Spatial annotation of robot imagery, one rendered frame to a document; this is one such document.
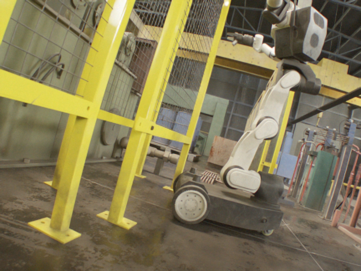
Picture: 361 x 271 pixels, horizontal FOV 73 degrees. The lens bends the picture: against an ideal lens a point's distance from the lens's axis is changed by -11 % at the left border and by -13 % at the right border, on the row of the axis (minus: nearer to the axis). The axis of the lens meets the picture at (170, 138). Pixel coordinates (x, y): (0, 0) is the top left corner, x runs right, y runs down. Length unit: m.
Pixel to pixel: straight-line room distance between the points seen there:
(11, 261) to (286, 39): 1.72
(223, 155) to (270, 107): 4.49
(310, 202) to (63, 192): 3.37
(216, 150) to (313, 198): 2.90
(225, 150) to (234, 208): 4.67
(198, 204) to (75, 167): 0.74
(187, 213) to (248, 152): 0.52
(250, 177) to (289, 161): 7.62
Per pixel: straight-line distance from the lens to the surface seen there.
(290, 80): 1.74
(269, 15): 1.77
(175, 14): 1.19
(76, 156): 0.89
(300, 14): 1.84
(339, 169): 3.37
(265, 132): 1.63
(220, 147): 6.13
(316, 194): 3.89
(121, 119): 1.77
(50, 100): 0.71
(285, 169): 9.21
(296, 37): 1.78
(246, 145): 1.64
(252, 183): 1.63
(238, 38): 2.33
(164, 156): 2.71
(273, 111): 1.71
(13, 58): 1.53
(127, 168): 1.10
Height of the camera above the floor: 0.41
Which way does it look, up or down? level
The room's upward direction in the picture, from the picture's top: 16 degrees clockwise
